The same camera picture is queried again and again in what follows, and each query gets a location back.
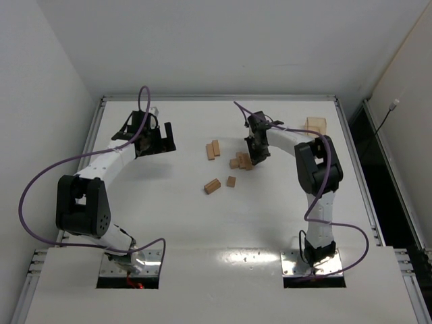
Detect aluminium table frame rail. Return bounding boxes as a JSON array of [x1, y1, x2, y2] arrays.
[[26, 97, 431, 323]]

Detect black wall cable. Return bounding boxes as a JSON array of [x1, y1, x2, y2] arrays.
[[360, 98, 401, 159]]

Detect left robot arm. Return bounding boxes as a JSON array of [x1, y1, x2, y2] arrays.
[[55, 107, 176, 274]]

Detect metal base plate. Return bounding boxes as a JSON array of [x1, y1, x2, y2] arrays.
[[280, 248, 344, 277], [99, 249, 162, 278]]

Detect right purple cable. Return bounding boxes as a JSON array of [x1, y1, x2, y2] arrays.
[[233, 101, 369, 280]]

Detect small wooden cube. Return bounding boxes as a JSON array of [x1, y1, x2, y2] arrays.
[[226, 176, 236, 188]]

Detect wide wooden block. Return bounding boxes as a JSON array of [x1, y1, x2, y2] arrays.
[[204, 178, 221, 194]]

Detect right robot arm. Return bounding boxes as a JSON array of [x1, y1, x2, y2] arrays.
[[244, 111, 343, 267]]

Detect thin wooden plank block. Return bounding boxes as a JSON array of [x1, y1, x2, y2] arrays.
[[243, 153, 253, 171]]

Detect long wooden block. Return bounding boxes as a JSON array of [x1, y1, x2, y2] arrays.
[[212, 140, 221, 157]]

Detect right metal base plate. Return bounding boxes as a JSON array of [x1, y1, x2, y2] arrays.
[[280, 248, 344, 277]]

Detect amber transparent plastic bin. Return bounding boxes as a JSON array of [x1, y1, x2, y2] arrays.
[[304, 117, 327, 137]]

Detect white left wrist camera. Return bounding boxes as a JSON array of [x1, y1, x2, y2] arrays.
[[148, 107, 159, 117]]

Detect wooden block cube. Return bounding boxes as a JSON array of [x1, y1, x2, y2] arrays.
[[229, 159, 239, 169]]

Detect purple cable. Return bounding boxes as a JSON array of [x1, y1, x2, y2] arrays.
[[18, 86, 166, 257], [233, 101, 369, 280]]

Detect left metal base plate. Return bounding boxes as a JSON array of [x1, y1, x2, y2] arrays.
[[99, 249, 162, 278]]

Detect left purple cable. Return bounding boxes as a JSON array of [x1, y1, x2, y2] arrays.
[[18, 86, 166, 257]]

